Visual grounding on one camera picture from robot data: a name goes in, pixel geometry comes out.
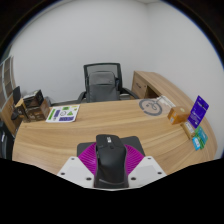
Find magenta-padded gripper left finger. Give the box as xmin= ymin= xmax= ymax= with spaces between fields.
xmin=57 ymin=142 xmax=98 ymax=189

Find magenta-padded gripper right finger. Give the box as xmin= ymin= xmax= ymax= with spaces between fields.
xmin=123 ymin=143 xmax=167 ymax=188

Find dark grey computer mouse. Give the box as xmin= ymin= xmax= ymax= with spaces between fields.
xmin=93 ymin=133 xmax=130 ymax=190

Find small blue packet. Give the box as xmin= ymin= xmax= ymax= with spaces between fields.
xmin=191 ymin=136 xmax=202 ymax=152

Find small tan box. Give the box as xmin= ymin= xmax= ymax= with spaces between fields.
xmin=180 ymin=120 xmax=197 ymax=140

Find white sheet with coloured stickers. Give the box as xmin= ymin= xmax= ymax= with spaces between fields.
xmin=45 ymin=104 xmax=81 ymax=124

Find small orange box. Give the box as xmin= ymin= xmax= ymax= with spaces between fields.
xmin=167 ymin=106 xmax=191 ymax=126

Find green packet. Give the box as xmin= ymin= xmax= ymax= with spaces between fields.
xmin=196 ymin=125 xmax=209 ymax=149

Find wide brown cardboard box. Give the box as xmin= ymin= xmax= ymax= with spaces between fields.
xmin=23 ymin=99 xmax=51 ymax=123

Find black leather armchair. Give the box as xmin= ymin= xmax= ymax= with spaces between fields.
xmin=0 ymin=121 xmax=16 ymax=161

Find purple card stand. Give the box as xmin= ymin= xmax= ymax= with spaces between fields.
xmin=187 ymin=95 xmax=210 ymax=129

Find black and silver box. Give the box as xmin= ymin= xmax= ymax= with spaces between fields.
xmin=22 ymin=89 xmax=45 ymax=108

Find wooden side desk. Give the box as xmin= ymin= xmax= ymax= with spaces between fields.
xmin=131 ymin=70 xmax=188 ymax=108

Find grey backpack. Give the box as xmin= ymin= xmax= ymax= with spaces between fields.
xmin=85 ymin=70 xmax=121 ymax=103

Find black mesh office chair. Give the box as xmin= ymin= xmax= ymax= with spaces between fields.
xmin=77 ymin=62 xmax=141 ymax=104

